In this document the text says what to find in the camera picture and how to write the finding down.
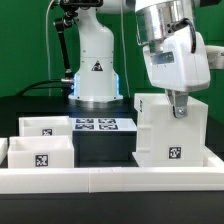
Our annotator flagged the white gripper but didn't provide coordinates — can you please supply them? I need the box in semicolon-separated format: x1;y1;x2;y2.
143;31;210;118

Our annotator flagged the white drawer cabinet frame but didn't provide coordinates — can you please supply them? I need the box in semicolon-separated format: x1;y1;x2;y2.
133;93;208;167

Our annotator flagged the white front drawer box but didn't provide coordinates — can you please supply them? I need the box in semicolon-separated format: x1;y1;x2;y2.
8;136;74;168

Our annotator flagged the white drawer box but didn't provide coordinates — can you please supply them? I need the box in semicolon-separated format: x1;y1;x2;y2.
8;136;74;168
19;116;72;136

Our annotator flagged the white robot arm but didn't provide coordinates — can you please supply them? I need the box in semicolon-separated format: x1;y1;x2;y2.
72;0;222;118

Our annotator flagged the white rear drawer box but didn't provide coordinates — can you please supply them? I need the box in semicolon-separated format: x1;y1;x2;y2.
19;116;72;136

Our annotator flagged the marker sheet on table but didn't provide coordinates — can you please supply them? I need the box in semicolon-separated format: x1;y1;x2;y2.
71;118;137;132

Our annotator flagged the white left fence piece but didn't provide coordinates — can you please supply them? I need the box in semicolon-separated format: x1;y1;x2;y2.
0;138;8;165

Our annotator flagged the grey thin cable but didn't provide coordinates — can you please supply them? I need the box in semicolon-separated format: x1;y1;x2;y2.
119;9;131;98

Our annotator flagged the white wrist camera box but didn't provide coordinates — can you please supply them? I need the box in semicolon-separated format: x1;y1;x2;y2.
206;45;224;70

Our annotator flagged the white right fence rail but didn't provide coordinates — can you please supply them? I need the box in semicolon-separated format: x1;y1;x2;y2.
203;147;224;167

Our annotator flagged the white fence rail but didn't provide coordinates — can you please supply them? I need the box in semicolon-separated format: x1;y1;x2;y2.
0;167;224;194
203;147;224;167

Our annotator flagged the white front fence rail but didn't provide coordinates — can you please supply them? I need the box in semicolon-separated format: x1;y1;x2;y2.
0;167;224;194

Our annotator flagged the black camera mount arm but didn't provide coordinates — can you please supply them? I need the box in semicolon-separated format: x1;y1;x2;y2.
53;0;104;88

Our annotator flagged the black cable bundle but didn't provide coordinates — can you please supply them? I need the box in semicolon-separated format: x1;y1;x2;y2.
15;79;74;98

